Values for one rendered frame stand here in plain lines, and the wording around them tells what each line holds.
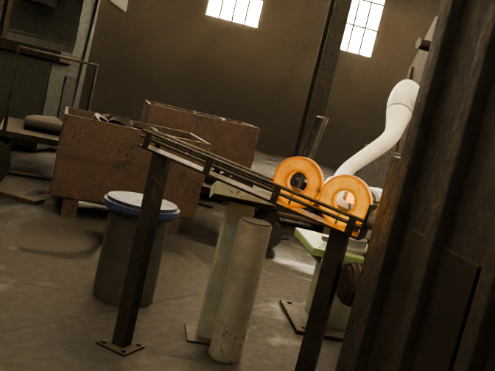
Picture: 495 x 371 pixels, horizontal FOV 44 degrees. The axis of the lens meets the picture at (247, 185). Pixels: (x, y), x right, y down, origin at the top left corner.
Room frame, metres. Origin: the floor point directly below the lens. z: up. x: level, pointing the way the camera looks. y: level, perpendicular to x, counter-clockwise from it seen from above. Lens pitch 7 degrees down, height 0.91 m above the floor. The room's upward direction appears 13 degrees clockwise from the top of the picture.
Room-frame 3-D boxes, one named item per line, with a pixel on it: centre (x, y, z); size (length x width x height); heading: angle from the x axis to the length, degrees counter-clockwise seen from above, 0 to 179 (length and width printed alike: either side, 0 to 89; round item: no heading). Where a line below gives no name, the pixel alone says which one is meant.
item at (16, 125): (5.14, 1.78, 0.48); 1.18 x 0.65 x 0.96; 21
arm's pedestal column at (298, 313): (2.81, -0.52, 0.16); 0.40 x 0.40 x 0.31; 9
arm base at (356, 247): (2.81, -0.50, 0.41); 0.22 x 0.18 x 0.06; 96
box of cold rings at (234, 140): (5.87, 0.59, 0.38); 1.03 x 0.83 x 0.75; 104
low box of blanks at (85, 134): (4.15, 0.83, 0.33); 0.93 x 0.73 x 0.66; 108
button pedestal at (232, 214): (2.32, 0.01, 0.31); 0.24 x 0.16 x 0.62; 101
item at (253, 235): (2.17, -0.06, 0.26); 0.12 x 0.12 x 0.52
